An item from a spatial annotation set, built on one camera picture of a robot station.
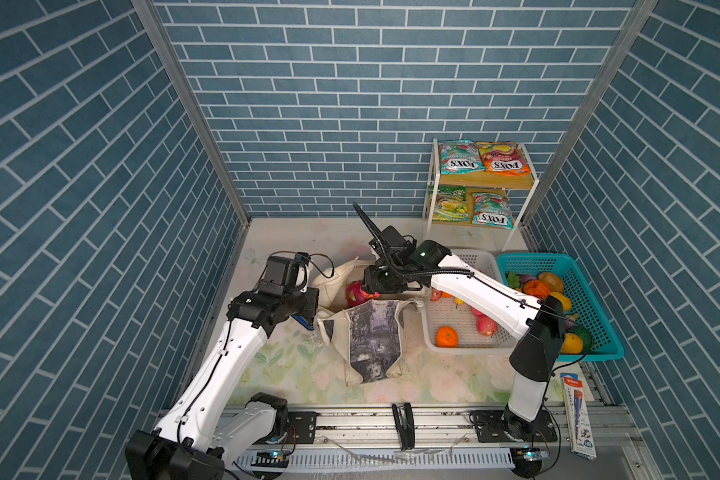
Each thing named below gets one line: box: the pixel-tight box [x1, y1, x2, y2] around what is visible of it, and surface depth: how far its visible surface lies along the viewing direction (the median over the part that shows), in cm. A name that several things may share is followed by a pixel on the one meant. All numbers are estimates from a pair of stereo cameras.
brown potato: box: [538, 272, 564, 293], surface depth 98 cm
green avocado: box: [561, 325, 593, 355], surface depth 82 cm
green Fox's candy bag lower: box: [472, 192, 515, 230], surface depth 101 cm
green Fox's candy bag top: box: [438, 139, 485, 175], surface depth 90 cm
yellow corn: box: [549, 292, 572, 312], surface depth 96 cm
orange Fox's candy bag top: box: [478, 142, 531, 176], surface depth 90 cm
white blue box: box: [560, 372, 597, 460], surface depth 76 cm
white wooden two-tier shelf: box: [422, 138, 539, 252], surface depth 99 cm
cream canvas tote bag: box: [311, 258, 431, 387], surface depth 77 cm
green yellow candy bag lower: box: [428, 185, 470, 223], surface depth 101 cm
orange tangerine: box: [435, 326, 459, 348], surface depth 86 cm
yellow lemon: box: [561, 333, 583, 354], surface depth 81 cm
